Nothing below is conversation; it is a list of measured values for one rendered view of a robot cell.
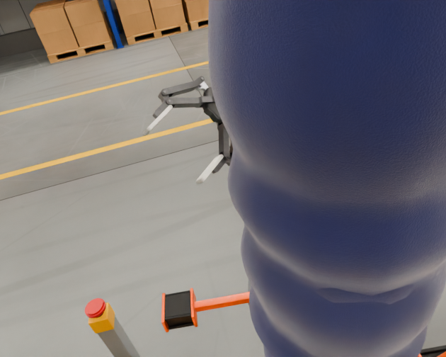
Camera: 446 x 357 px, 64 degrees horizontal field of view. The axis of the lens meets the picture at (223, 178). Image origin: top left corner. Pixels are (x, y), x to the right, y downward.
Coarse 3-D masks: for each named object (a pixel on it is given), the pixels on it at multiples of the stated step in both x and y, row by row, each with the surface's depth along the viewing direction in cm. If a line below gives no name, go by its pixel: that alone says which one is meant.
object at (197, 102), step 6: (204, 96) 71; (210, 96) 71; (168, 102) 68; (174, 102) 68; (180, 102) 69; (186, 102) 69; (192, 102) 70; (198, 102) 71; (204, 102) 71; (210, 102) 71
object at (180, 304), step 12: (192, 288) 96; (168, 300) 94; (180, 300) 94; (192, 300) 93; (168, 312) 91; (180, 312) 91; (192, 312) 91; (168, 324) 93; (180, 324) 93; (192, 324) 93
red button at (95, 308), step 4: (92, 300) 124; (96, 300) 124; (100, 300) 124; (88, 304) 123; (92, 304) 123; (96, 304) 123; (100, 304) 123; (104, 304) 123; (88, 308) 122; (92, 308) 122; (96, 308) 122; (100, 308) 121; (104, 308) 122; (88, 312) 121; (92, 312) 121; (96, 312) 121; (100, 312) 121; (88, 316) 120; (92, 316) 120; (96, 316) 120; (100, 316) 124
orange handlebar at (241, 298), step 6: (240, 294) 94; (246, 294) 94; (204, 300) 94; (210, 300) 94; (216, 300) 94; (222, 300) 94; (228, 300) 93; (234, 300) 93; (240, 300) 93; (246, 300) 93; (198, 306) 93; (204, 306) 93; (210, 306) 93; (216, 306) 93; (222, 306) 94; (228, 306) 94
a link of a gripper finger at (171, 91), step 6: (198, 78) 71; (204, 78) 72; (180, 84) 69; (186, 84) 70; (192, 84) 71; (198, 84) 71; (162, 90) 68; (168, 90) 68; (174, 90) 69; (180, 90) 69; (186, 90) 71; (192, 90) 72
